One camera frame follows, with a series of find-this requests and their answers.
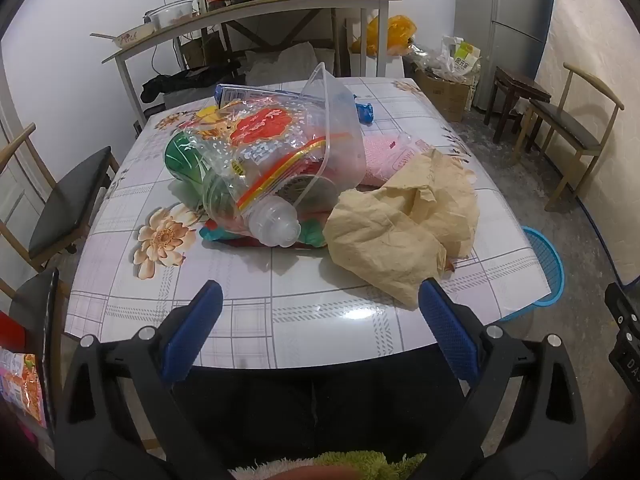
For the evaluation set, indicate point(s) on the blue plastic basket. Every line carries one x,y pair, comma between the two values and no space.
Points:
547,270

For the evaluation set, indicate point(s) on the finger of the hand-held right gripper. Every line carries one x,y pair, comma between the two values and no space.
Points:
622,310

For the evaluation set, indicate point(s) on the clear glass bowl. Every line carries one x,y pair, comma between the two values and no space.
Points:
172,12

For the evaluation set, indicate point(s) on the blue white long box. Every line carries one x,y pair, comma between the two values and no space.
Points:
235,94

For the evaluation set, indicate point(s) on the dark wooden stool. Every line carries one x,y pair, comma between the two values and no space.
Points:
520,82

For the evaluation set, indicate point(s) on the yellow plastic bag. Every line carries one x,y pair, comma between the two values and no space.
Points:
395,30

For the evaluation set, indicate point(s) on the beige mattress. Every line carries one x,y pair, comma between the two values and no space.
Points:
600,35

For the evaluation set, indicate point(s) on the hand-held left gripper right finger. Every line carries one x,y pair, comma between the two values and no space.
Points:
450,330

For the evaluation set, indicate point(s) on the brown cardboard box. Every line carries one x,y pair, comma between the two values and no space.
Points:
200,52

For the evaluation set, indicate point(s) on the white chest cabinet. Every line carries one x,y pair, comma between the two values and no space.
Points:
390,65

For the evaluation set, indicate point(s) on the green fuzzy cloth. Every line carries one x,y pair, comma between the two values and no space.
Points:
350,462

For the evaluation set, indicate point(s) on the printed clear zip bag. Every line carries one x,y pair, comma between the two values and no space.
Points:
260,130

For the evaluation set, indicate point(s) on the crumpled brown paper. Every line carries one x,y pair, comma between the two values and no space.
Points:
390,230

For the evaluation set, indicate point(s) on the wooden chair with dark seat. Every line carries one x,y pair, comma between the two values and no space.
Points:
70,200
565,120

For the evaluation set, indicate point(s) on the crumpled blue wrapper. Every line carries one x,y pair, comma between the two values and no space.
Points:
364,110

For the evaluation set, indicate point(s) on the green drink can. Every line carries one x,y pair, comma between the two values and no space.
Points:
180,157

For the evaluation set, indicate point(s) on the person's dark trousers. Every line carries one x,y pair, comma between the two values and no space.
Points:
320,410

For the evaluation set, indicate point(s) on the pink packet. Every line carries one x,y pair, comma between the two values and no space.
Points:
380,155

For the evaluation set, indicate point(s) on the grey white pillow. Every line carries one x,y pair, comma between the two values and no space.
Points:
285,62

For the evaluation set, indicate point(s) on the colourful snack packet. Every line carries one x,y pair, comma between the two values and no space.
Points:
22,380

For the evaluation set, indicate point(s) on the grey refrigerator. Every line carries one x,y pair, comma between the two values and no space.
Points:
515,5

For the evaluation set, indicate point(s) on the clear plastic container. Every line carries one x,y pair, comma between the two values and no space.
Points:
335,110

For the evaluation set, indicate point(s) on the patterned ceramic bowl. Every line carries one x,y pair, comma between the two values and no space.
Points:
132,37

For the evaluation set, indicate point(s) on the red green snack packet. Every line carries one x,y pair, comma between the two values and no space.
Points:
312,232

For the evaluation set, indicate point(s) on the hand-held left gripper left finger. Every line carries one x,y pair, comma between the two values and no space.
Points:
192,330

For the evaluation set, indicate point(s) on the wooden shelf table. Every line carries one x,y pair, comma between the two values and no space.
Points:
250,10

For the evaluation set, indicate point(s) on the black bag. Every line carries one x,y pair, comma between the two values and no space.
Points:
185,82

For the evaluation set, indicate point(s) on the clear plastic bottle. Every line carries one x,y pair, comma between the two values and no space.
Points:
272,222

